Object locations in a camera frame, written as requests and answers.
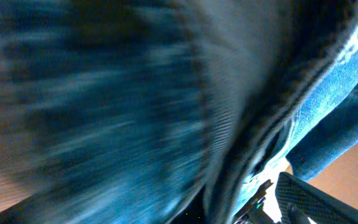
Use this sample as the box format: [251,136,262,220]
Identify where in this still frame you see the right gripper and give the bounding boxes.
[233,179,275,224]

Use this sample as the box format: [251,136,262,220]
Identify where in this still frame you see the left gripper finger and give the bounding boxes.
[275,172,358,224]

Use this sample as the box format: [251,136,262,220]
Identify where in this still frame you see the blue denim jeans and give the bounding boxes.
[0,1,358,223]

